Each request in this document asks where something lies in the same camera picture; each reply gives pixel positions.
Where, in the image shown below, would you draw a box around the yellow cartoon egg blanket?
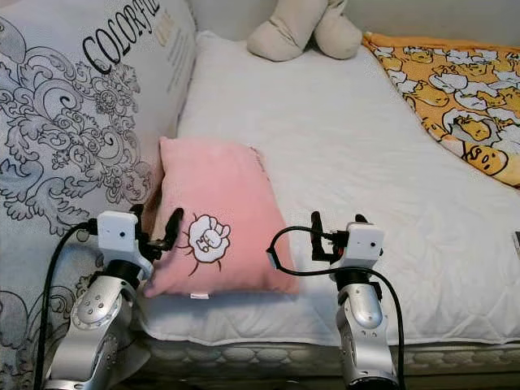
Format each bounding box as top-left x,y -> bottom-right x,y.
361,30 -> 520,190

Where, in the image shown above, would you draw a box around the grey paisley print duvet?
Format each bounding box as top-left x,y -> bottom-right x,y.
0,0 -> 198,390

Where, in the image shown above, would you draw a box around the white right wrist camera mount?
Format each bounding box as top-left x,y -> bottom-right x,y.
336,221 -> 386,272

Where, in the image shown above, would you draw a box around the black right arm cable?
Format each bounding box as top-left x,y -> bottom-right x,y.
266,224 -> 408,390

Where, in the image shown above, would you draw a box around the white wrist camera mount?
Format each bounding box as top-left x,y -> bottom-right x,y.
336,221 -> 386,272
94,209 -> 154,282

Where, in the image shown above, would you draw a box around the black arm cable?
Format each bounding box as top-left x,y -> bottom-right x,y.
266,224 -> 408,390
33,220 -> 101,390

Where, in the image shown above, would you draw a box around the pink pillow with sheep print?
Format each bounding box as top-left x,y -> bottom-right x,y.
141,135 -> 302,301

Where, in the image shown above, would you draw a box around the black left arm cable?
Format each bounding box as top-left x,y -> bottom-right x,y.
33,220 -> 101,390

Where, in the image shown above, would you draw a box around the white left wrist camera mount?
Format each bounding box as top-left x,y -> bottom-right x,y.
94,209 -> 154,282

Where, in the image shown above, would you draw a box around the beige plush toy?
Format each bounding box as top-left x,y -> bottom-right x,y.
245,0 -> 365,64

